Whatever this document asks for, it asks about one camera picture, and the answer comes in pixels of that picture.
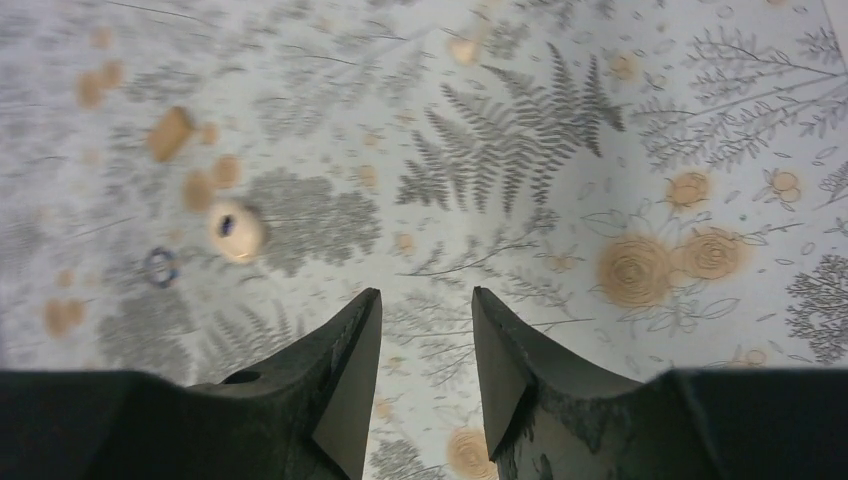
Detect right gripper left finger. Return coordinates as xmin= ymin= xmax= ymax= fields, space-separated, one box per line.
xmin=1 ymin=288 xmax=382 ymax=479

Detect blue poker chip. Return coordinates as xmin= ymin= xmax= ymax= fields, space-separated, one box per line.
xmin=142 ymin=247 xmax=179 ymax=289

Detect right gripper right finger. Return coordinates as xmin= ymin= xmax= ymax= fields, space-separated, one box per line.
xmin=472 ymin=287 xmax=847 ymax=479

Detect floral patterned table mat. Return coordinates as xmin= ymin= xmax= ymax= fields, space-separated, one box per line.
xmin=1 ymin=1 xmax=847 ymax=479

